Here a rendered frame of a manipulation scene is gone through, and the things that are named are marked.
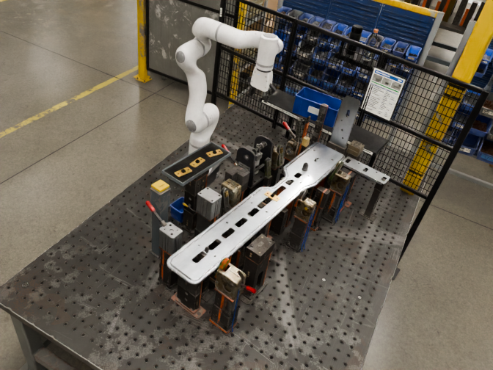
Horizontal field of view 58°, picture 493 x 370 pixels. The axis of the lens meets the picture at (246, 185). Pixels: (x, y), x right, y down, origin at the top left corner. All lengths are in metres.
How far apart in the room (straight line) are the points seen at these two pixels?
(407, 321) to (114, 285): 2.04
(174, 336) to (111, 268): 0.51
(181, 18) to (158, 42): 0.44
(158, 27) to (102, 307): 3.55
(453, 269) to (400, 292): 0.59
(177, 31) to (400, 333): 3.58
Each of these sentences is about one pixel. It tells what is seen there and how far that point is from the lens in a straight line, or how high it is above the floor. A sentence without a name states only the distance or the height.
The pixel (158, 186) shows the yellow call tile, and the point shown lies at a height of 1.16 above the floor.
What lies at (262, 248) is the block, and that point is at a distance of 2.03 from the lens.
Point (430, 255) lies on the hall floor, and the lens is 3.95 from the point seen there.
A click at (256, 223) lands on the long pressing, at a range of 2.18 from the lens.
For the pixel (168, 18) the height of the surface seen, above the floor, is 0.81.
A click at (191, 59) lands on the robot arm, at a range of 2.35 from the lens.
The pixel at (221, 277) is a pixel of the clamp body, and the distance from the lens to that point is 1.88.
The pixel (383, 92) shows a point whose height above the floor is 1.31.
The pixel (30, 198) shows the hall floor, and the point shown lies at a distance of 3.88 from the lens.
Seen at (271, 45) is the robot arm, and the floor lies 1.73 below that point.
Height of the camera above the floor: 2.50
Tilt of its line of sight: 39 degrees down
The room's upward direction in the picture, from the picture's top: 10 degrees clockwise
